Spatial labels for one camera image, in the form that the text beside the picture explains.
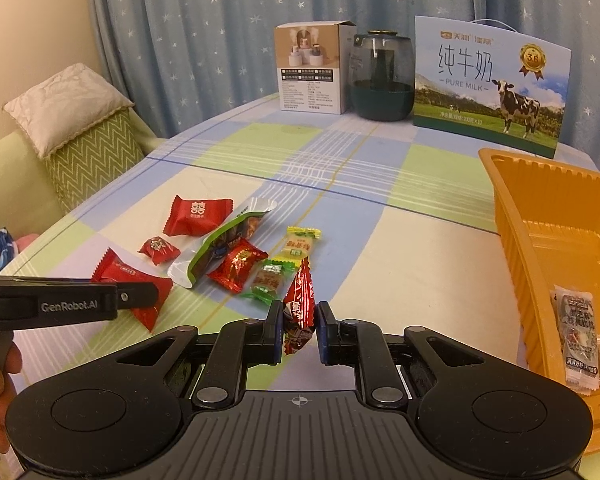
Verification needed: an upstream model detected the large red pillow packet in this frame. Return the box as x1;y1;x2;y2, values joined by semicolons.
91;247;174;335

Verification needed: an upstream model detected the beige and white product box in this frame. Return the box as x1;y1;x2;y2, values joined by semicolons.
273;21;358;117

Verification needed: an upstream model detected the light green sofa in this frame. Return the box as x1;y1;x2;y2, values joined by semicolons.
0;107;167;261

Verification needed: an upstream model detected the cream pillow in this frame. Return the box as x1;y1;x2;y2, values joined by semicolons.
2;62;136;161

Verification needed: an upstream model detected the green zigzag cushion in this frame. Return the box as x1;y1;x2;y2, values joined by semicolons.
45;107;149;216

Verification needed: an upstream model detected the red candy with gold print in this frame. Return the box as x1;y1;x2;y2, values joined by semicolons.
207;239;270;294

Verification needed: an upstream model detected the small dark red candy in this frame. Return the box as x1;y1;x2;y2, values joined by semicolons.
138;236;182;265

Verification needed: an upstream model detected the orange plastic tray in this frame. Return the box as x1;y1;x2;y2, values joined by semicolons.
478;147;600;453

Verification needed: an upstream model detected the green candy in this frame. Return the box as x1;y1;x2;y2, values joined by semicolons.
243;258;295;304

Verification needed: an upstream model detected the dark green glass humidifier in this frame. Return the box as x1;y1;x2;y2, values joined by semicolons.
348;29;415;122

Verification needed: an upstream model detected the blue star curtain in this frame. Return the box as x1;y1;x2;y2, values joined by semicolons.
86;0;600;173

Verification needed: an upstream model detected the yellow and green candy bar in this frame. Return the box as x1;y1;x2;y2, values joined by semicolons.
278;226;322;269

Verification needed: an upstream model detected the long red candy packet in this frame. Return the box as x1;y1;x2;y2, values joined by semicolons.
281;256;316;356

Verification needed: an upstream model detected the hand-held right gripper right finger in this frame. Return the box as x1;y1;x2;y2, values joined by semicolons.
315;301;486;407

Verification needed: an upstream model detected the milk carton box with cow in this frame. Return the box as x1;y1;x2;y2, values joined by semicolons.
412;15;573;160

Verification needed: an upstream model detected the square red candy packet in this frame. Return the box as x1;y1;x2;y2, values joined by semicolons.
162;195;234;239

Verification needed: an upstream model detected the white printed snack packet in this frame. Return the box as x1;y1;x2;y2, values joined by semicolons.
551;284;600;391

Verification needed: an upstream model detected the green and silver snack pouch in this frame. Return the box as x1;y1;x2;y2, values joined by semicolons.
167;196;279;291

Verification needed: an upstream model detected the checked tablecloth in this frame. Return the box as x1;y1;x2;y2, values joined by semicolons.
0;91;600;396

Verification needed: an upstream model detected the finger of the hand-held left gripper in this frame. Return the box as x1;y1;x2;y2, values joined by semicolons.
116;280;160;311

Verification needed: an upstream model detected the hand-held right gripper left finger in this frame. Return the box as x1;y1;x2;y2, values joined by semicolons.
115;301;286;409

